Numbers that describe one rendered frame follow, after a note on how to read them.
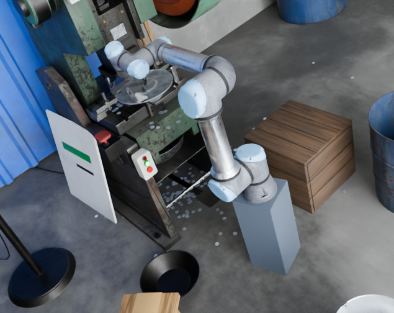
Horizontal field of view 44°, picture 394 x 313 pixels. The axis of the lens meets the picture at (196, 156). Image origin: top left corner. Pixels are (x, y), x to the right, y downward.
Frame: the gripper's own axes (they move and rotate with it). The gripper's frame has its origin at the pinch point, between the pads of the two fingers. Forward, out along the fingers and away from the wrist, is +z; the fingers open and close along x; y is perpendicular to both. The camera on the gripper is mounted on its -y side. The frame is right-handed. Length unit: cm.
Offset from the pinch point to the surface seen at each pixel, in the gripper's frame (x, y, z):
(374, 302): -96, 81, 22
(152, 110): 3.9, 1.8, 13.8
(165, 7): 51, 16, -5
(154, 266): -56, -14, 60
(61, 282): -57, -66, 62
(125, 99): 6.1, -7.9, 3.7
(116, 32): 24.9, -3.0, -19.8
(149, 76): 21.4, 2.4, 9.0
